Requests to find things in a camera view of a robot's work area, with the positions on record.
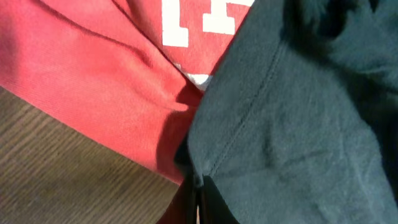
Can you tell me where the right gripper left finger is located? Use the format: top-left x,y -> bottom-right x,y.
157,175 -> 198,224

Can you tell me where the red t-shirt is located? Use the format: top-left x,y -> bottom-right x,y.
1,0 -> 254,183

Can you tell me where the dark green Nike t-shirt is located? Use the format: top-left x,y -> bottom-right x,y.
186,0 -> 397,223

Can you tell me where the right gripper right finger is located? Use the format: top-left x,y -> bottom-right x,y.
198,176 -> 239,224

